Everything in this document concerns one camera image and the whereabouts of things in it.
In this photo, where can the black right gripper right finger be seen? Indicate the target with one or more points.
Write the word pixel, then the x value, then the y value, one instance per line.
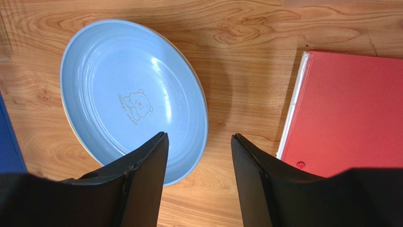
pixel 273 193

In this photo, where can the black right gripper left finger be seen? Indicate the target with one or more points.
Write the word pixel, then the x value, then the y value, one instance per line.
pixel 124 193

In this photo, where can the light blue plate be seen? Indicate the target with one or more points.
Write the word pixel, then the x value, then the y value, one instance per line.
pixel 132 94

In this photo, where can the red folder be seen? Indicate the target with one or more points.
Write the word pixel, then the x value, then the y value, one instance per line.
pixel 346 111

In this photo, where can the blue folder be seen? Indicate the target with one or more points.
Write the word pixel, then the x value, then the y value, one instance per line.
pixel 11 159

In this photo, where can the peach plastic file organizer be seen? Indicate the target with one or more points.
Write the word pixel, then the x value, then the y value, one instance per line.
pixel 309 3

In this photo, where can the white wire dish rack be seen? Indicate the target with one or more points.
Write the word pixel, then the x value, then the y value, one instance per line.
pixel 4 58

